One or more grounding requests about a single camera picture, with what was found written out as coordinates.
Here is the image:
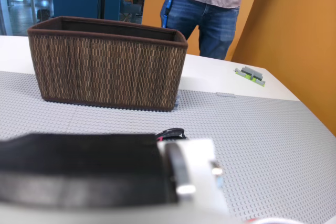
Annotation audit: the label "person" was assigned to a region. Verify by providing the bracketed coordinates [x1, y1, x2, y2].
[160, 0, 254, 61]

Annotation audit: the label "grey chair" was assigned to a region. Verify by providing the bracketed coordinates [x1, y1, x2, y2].
[119, 0, 144, 24]

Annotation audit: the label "blue lanyard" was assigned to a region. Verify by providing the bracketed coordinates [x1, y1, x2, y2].
[161, 0, 176, 28]

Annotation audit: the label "brown woven fabric bin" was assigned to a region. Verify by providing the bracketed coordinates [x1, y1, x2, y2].
[27, 16, 189, 112]

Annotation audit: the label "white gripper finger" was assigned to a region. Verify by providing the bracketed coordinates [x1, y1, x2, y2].
[157, 138, 229, 209]

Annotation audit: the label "green and grey brick assembly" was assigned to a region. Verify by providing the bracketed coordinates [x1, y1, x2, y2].
[234, 66, 267, 88]

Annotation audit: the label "black sunglasses with pink accents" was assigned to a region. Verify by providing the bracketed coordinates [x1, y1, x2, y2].
[154, 128, 188, 142]

